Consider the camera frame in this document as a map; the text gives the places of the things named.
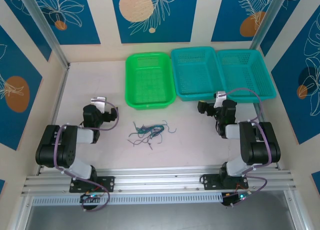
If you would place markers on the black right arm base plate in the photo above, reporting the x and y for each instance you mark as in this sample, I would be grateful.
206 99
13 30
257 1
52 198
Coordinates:
208 181

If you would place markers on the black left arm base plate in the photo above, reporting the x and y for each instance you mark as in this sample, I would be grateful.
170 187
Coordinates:
108 183

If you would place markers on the aluminium mounting rail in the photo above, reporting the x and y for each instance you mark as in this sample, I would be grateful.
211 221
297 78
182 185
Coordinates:
155 180

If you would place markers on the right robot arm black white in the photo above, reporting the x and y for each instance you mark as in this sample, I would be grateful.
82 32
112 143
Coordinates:
262 149

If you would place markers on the teal plastic basket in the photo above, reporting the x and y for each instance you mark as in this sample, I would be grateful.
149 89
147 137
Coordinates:
195 72
247 72

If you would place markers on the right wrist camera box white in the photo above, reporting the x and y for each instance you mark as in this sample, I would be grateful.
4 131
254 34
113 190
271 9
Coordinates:
220 97

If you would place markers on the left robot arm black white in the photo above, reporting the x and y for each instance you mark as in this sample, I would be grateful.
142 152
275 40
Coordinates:
67 149

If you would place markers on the blue floral wall panel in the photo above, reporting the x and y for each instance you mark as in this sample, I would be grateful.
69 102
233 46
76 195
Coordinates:
230 14
290 102
15 64
75 27
175 19

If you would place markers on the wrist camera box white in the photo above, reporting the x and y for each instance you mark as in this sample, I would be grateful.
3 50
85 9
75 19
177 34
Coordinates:
220 97
98 102

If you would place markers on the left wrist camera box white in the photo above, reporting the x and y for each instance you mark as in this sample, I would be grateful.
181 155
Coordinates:
98 102

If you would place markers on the green plastic basket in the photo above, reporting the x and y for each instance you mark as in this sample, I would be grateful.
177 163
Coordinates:
150 79

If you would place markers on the aluminium frame post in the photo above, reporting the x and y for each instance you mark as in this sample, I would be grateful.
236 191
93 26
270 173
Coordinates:
42 24
267 17

